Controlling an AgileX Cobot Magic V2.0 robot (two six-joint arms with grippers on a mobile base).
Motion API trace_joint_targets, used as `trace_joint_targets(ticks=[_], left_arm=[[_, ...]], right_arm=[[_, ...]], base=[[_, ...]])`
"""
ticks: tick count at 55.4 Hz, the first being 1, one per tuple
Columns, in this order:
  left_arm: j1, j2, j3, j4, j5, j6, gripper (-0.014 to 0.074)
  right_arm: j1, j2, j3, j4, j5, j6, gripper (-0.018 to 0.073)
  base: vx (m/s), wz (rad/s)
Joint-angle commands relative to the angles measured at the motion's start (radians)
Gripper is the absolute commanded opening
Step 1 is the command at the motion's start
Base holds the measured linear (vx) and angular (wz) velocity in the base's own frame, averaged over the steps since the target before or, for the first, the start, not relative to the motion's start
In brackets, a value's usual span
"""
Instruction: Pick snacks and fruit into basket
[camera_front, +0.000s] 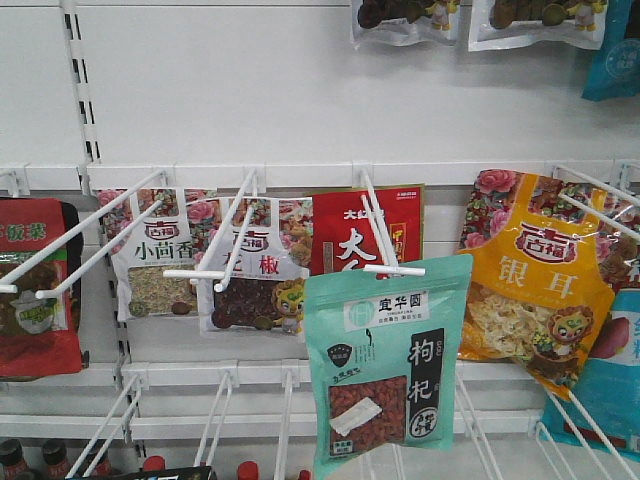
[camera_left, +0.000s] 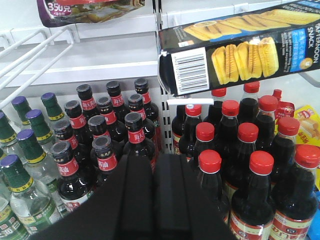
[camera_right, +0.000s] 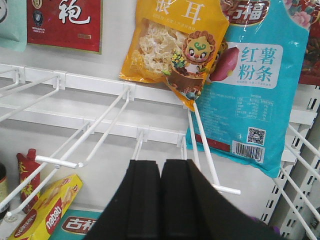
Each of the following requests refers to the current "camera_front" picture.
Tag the teal goji berry pouch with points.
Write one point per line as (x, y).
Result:
(382, 355)

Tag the red tea packet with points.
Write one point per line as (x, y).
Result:
(342, 235)

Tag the white peppercorn spice bag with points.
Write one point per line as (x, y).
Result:
(266, 287)

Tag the white peg hook holding pouch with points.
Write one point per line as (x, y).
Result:
(390, 266)

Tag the white fennel spice bag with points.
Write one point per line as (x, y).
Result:
(160, 241)

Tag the yellow white fungus bag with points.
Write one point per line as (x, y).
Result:
(544, 277)

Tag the white mushroom bag left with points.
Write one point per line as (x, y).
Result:
(405, 22)

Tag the white mushroom bag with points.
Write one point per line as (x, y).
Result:
(405, 22)
(510, 24)

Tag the white peg hook right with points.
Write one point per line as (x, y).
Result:
(592, 204)

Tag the white mushroom bag right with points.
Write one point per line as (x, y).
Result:
(510, 24)

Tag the red pickled vegetable bag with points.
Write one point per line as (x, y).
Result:
(39, 337)

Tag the blue sweet potato noodle bag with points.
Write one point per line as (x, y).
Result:
(603, 413)

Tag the white slotted shelf upright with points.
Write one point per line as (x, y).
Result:
(72, 27)

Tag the teal bag upper right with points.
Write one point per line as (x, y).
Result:
(614, 71)

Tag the dark soy sauce bottle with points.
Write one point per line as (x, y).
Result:
(14, 465)

